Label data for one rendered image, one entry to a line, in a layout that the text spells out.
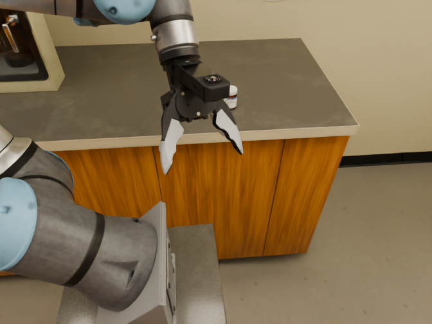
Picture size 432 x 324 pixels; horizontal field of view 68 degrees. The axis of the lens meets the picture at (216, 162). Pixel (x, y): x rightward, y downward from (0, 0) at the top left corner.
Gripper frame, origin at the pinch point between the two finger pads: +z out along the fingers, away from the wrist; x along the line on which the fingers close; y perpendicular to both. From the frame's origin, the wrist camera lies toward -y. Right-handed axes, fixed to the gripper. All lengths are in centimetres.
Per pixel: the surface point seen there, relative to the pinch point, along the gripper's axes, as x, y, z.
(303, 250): -73, 77, 64
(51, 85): 21, 82, -33
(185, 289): 6.6, 9.5, 24.6
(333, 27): -107, 67, -41
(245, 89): -43, 54, -17
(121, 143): 6, 53, -7
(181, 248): 3.7, 16.4, 18.7
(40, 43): 21, 72, -45
